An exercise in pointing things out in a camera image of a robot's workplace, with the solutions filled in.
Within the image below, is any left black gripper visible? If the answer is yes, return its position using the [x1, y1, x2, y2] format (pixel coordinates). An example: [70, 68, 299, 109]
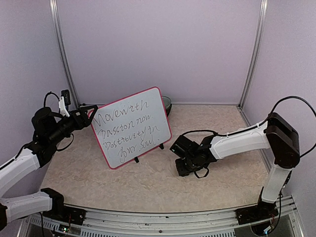
[47, 105, 98, 145]

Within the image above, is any pink framed whiteboard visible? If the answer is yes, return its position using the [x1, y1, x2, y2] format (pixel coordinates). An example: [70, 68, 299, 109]
[89, 87, 172, 169]

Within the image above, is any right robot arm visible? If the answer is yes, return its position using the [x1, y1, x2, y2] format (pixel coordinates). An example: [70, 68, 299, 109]
[170, 113, 300, 219]

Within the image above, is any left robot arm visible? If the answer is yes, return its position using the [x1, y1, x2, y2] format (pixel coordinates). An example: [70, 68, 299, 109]
[0, 105, 98, 229]

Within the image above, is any green ceramic bowl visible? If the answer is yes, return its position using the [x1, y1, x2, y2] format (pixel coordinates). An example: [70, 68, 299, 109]
[162, 96, 172, 116]

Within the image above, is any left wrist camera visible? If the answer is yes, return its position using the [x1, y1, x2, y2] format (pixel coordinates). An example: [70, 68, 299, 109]
[59, 89, 71, 117]

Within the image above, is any front aluminium rail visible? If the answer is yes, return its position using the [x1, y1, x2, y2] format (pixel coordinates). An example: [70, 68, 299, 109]
[17, 196, 304, 237]

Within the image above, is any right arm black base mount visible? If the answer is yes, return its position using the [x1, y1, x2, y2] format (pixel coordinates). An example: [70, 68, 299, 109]
[235, 198, 278, 225]

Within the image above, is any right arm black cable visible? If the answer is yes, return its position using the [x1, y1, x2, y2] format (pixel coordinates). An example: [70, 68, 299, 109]
[182, 96, 316, 158]

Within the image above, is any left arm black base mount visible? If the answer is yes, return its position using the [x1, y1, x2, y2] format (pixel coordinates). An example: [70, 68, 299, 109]
[40, 188, 86, 226]

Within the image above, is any left aluminium frame post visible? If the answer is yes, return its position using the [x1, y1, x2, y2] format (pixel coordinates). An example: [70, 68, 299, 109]
[49, 0, 80, 108]

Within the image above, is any aluminium frame post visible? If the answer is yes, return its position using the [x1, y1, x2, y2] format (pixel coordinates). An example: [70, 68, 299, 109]
[49, 0, 80, 108]
[238, 0, 269, 110]

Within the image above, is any right aluminium frame post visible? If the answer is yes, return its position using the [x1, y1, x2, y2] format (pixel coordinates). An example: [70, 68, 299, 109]
[238, 0, 269, 110]

